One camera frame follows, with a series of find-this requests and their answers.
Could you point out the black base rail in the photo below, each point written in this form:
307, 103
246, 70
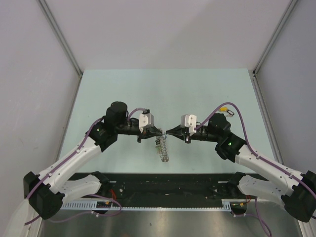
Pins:
169, 190

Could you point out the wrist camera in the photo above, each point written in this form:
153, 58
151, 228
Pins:
189, 122
145, 121

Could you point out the black white tag key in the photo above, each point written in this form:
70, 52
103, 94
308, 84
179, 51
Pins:
230, 113

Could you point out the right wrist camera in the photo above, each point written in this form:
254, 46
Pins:
189, 122

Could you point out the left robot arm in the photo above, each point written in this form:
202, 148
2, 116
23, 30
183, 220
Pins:
47, 191

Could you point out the metal keyring holder disc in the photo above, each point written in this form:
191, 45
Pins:
161, 146

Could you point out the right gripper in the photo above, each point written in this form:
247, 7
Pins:
178, 130

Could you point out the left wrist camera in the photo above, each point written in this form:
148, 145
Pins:
145, 121

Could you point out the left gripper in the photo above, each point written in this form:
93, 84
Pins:
149, 132

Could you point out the yellow tag key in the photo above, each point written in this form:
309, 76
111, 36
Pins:
223, 109

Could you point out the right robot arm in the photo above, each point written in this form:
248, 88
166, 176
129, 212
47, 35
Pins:
293, 190

